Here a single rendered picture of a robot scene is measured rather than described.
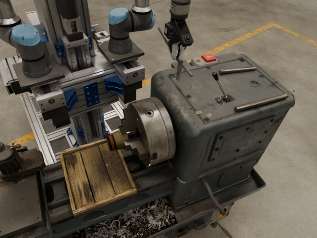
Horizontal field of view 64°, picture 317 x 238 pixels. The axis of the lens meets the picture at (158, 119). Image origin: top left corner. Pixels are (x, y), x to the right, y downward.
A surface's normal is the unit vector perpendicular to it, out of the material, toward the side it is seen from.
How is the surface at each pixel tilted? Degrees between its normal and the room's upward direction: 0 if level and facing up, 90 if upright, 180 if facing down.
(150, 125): 31
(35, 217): 0
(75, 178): 0
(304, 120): 0
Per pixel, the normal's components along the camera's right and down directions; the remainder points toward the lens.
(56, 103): 0.53, 0.63
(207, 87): 0.06, -0.69
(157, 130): 0.31, -0.09
